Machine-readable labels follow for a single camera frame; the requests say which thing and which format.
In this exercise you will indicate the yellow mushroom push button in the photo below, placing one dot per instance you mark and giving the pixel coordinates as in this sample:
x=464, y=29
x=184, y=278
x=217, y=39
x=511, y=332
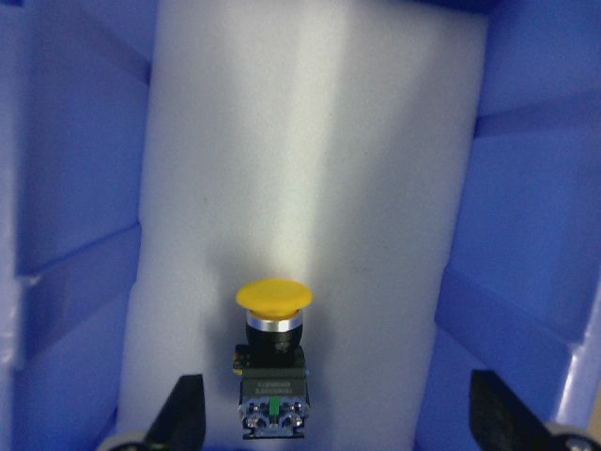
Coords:
x=274, y=400

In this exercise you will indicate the right blue plastic bin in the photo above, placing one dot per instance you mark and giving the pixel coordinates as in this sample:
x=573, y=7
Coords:
x=520, y=293

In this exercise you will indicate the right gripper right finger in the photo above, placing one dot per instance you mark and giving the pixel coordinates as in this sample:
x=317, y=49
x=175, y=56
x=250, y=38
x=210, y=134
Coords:
x=498, y=419

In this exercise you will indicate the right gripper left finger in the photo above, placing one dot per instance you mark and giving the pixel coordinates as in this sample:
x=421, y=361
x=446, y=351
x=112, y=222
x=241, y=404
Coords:
x=181, y=423

